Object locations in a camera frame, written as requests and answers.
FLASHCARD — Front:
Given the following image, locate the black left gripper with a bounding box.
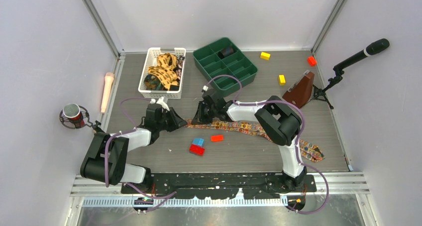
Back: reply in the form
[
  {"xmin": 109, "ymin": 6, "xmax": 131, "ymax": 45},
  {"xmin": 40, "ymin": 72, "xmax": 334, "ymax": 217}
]
[{"xmin": 156, "ymin": 107, "xmax": 187, "ymax": 132}]

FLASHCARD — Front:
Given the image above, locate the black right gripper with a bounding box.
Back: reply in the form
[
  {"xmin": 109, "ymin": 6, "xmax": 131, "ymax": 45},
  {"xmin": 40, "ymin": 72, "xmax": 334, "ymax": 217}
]
[{"xmin": 192, "ymin": 101, "xmax": 217, "ymax": 125}]

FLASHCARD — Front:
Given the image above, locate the colourful shell pattern tie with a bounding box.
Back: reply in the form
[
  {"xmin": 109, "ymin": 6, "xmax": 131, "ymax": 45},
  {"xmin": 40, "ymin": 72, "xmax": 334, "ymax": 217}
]
[{"xmin": 186, "ymin": 119, "xmax": 325, "ymax": 162}]

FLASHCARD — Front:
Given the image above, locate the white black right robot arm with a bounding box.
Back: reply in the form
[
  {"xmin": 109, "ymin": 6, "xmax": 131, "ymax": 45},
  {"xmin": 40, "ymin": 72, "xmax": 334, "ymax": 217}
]
[{"xmin": 192, "ymin": 89, "xmax": 307, "ymax": 192}]

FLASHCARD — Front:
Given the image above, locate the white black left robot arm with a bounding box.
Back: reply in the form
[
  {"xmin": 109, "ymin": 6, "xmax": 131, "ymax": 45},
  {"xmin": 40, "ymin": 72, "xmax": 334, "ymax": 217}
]
[{"xmin": 80, "ymin": 104, "xmax": 187, "ymax": 193}]

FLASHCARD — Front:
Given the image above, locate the blue lego brick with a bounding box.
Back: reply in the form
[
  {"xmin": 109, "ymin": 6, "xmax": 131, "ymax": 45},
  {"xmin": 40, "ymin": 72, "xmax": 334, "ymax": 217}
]
[{"xmin": 192, "ymin": 138, "xmax": 204, "ymax": 147}]

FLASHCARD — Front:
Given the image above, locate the small orange lego brick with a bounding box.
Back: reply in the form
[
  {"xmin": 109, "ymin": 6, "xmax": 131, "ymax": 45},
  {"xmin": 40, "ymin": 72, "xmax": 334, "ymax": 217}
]
[{"xmin": 211, "ymin": 134, "xmax": 224, "ymax": 142}]

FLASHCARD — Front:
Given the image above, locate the red lego brick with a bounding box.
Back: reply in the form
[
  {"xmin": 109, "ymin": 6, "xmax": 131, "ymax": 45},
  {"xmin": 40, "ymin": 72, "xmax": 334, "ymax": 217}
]
[{"xmin": 189, "ymin": 144, "xmax": 205, "ymax": 156}]

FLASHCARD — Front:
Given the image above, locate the brown green leaf tie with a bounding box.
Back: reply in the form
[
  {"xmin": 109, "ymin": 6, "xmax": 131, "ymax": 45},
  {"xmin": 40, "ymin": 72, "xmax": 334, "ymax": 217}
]
[{"xmin": 144, "ymin": 74, "xmax": 166, "ymax": 91}]

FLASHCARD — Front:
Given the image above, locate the white perforated plastic basket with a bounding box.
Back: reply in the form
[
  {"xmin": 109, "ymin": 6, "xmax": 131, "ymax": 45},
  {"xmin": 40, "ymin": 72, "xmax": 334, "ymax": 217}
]
[{"xmin": 138, "ymin": 47, "xmax": 187, "ymax": 99}]

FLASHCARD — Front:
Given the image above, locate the dark floral rose tie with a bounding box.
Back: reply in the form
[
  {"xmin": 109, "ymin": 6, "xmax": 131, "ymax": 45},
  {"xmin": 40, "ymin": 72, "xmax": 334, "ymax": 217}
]
[{"xmin": 174, "ymin": 56, "xmax": 185, "ymax": 81}]

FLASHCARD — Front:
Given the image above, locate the yellow beetle pattern tie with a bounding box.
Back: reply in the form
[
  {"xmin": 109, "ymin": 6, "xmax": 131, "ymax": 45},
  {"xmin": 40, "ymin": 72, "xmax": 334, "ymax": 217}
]
[{"xmin": 148, "ymin": 53, "xmax": 179, "ymax": 91}]

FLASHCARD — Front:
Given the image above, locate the green compartment tray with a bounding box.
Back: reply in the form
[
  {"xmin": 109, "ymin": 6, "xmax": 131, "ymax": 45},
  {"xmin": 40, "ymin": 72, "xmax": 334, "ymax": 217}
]
[{"xmin": 193, "ymin": 37, "xmax": 258, "ymax": 97}]

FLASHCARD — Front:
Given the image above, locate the rolled dark striped tie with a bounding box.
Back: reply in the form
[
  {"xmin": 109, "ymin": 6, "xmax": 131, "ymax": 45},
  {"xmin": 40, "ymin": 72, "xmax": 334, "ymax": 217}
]
[{"xmin": 217, "ymin": 47, "xmax": 235, "ymax": 59}]

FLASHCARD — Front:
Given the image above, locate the yellow block upright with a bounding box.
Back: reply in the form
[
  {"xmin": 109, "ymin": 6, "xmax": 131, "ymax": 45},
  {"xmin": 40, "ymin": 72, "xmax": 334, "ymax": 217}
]
[{"xmin": 278, "ymin": 75, "xmax": 286, "ymax": 86}]

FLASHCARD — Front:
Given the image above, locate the yellow block near tray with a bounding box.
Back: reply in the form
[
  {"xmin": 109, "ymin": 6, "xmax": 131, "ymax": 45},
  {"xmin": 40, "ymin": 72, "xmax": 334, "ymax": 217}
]
[{"xmin": 260, "ymin": 52, "xmax": 271, "ymax": 60}]

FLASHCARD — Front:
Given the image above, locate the brown wooden metronome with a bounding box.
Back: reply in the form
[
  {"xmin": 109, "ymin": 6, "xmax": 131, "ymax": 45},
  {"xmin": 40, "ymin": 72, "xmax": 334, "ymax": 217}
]
[{"xmin": 282, "ymin": 70, "xmax": 315, "ymax": 109}]

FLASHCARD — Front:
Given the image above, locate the red silver studio microphone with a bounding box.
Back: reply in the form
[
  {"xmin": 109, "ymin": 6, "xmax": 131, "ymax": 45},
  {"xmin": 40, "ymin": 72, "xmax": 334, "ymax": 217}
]
[{"xmin": 59, "ymin": 103, "xmax": 103, "ymax": 132}]

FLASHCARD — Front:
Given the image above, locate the black microphone tripod stand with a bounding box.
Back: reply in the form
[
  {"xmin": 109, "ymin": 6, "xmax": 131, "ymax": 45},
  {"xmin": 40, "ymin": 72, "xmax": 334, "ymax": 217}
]
[{"xmin": 309, "ymin": 67, "xmax": 344, "ymax": 110}]

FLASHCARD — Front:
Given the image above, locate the orange red block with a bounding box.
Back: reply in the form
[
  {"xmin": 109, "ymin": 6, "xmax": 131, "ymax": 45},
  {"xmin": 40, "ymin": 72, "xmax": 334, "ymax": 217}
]
[{"xmin": 307, "ymin": 56, "xmax": 317, "ymax": 67}]

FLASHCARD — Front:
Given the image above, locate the black handheld microphone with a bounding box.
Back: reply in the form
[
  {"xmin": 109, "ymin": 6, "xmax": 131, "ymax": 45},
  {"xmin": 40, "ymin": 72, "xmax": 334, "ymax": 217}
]
[{"xmin": 333, "ymin": 38, "xmax": 390, "ymax": 76}]

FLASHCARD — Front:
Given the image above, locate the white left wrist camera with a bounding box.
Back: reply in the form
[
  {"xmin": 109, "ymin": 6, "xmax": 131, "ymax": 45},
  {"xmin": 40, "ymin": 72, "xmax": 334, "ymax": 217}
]
[{"xmin": 150, "ymin": 96, "xmax": 170, "ymax": 111}]

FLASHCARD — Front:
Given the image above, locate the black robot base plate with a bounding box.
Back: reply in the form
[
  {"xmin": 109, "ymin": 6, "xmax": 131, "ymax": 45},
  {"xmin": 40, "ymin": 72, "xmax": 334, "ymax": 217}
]
[{"xmin": 121, "ymin": 172, "xmax": 317, "ymax": 200}]

